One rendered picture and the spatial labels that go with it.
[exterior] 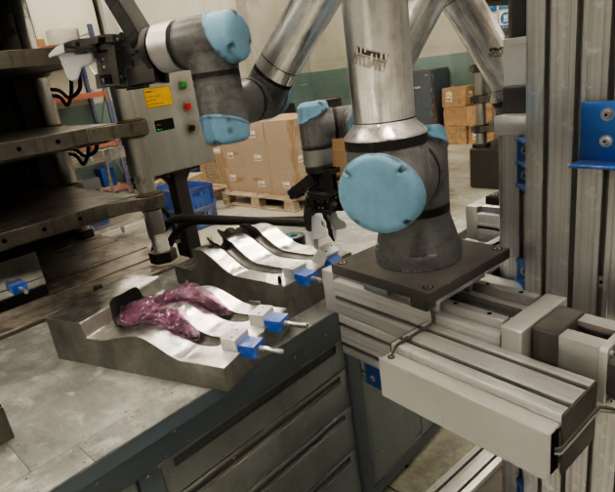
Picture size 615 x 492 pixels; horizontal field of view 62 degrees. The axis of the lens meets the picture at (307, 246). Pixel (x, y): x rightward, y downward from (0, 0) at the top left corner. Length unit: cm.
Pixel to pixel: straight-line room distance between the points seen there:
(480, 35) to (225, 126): 71
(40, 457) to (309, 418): 67
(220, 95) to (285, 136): 446
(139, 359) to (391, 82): 79
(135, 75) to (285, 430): 91
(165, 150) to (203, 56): 123
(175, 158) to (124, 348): 102
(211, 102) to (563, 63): 52
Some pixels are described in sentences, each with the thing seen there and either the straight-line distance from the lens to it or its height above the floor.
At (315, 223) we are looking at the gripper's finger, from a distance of 130.
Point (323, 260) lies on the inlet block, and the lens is 134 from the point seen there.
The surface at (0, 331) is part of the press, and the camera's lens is 174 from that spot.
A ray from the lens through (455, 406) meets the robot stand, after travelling 75.
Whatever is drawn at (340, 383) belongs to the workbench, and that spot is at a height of 53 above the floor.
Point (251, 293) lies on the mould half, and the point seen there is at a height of 84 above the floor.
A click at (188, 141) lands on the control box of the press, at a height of 117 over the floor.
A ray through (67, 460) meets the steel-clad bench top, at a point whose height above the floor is 80.
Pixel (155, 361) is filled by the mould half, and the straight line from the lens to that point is 115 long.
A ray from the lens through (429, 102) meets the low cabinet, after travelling 829.
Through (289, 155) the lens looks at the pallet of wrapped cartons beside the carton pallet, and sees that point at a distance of 530.
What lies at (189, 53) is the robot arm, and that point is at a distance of 84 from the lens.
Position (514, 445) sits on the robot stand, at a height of 91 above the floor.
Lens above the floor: 138
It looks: 19 degrees down
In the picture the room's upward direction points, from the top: 8 degrees counter-clockwise
